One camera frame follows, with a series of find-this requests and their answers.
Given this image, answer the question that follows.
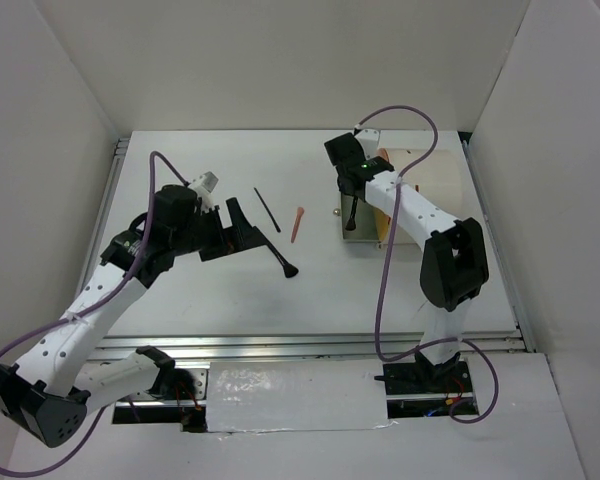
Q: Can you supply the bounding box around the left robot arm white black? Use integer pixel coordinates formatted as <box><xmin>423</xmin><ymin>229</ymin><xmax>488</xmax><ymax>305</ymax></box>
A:
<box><xmin>0</xmin><ymin>185</ymin><xmax>267</xmax><ymax>448</ymax></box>

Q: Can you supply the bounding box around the black brush diagonal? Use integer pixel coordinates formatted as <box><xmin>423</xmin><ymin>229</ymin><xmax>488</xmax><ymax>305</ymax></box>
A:
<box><xmin>266</xmin><ymin>240</ymin><xmax>299</xmax><ymax>279</ymax></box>

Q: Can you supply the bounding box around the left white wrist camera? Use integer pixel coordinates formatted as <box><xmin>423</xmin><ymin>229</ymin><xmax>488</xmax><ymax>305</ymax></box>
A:
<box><xmin>189</xmin><ymin>171</ymin><xmax>218</xmax><ymax>212</ymax></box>

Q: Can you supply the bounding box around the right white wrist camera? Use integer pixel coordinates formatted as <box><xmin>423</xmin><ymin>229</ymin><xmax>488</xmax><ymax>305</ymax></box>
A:
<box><xmin>353</xmin><ymin>128</ymin><xmax>381</xmax><ymax>154</ymax></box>

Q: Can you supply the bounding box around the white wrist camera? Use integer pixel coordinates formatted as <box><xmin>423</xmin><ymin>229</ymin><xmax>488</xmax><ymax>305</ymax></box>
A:
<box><xmin>353</xmin><ymin>128</ymin><xmax>381</xmax><ymax>154</ymax></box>
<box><xmin>189</xmin><ymin>171</ymin><xmax>218</xmax><ymax>212</ymax></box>

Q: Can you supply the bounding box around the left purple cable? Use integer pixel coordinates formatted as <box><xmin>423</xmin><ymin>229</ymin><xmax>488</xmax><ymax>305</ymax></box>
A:
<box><xmin>0</xmin><ymin>150</ymin><xmax>196</xmax><ymax>475</ymax></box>

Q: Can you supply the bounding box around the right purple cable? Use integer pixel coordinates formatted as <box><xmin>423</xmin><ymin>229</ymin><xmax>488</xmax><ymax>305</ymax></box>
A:
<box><xmin>353</xmin><ymin>105</ymin><xmax>501</xmax><ymax>425</ymax></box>

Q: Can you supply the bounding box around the olive bottom drawer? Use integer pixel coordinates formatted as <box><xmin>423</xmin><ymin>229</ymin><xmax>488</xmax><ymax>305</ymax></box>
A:
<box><xmin>334</xmin><ymin>194</ymin><xmax>379</xmax><ymax>244</ymax></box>

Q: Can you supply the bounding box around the purple cable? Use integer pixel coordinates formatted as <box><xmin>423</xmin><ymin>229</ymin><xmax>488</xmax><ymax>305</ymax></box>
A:
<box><xmin>0</xmin><ymin>150</ymin><xmax>196</xmax><ymax>475</ymax></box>
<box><xmin>353</xmin><ymin>105</ymin><xmax>501</xmax><ymax>425</ymax></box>

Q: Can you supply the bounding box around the yellow drawer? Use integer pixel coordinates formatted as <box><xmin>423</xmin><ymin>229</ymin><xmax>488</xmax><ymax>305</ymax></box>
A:
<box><xmin>372</xmin><ymin>207</ymin><xmax>391</xmax><ymax>243</ymax></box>

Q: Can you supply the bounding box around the coral orange makeup applicator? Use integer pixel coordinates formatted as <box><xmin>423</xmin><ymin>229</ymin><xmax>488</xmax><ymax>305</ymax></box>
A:
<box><xmin>290</xmin><ymin>207</ymin><xmax>305</xmax><ymax>243</ymax></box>

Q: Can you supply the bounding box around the thin black eyeliner stick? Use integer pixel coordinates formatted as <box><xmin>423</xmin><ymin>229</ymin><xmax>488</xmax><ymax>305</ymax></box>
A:
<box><xmin>253</xmin><ymin>187</ymin><xmax>282</xmax><ymax>233</ymax></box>

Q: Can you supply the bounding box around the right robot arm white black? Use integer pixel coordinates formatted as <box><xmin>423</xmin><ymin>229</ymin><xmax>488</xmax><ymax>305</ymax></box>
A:
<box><xmin>324</xmin><ymin>129</ymin><xmax>489</xmax><ymax>392</ymax></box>

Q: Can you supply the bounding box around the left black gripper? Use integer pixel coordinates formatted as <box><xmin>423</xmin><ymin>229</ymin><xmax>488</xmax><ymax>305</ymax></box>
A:
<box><xmin>171</xmin><ymin>197</ymin><xmax>265</xmax><ymax>262</ymax></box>

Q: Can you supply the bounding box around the aluminium rail frame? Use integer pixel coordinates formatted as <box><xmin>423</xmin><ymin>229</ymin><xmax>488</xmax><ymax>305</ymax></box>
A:
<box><xmin>55</xmin><ymin>134</ymin><xmax>539</xmax><ymax>406</ymax></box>

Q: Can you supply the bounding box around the white cover sheet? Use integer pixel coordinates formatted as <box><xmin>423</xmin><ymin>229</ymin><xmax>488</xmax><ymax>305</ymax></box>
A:
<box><xmin>206</xmin><ymin>359</ymin><xmax>390</xmax><ymax>433</ymax></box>

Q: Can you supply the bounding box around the black brush horizontal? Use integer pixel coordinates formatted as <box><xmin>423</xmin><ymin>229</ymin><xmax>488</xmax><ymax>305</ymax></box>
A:
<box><xmin>345</xmin><ymin>196</ymin><xmax>358</xmax><ymax>232</ymax></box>

